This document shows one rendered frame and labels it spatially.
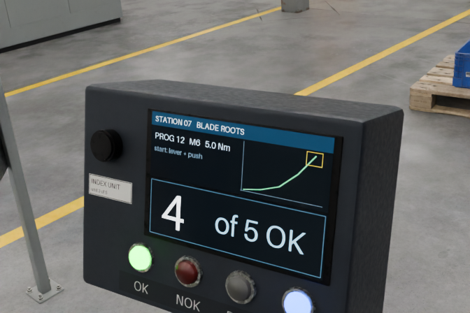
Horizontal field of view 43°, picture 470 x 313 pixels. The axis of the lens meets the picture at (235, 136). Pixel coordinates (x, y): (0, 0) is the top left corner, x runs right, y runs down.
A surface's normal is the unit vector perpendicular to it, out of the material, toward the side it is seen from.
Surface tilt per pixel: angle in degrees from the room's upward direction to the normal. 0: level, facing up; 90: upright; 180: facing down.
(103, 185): 75
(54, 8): 90
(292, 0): 90
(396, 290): 0
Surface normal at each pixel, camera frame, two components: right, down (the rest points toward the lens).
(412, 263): -0.07, -0.91
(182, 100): -0.44, -0.26
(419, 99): -0.57, 0.36
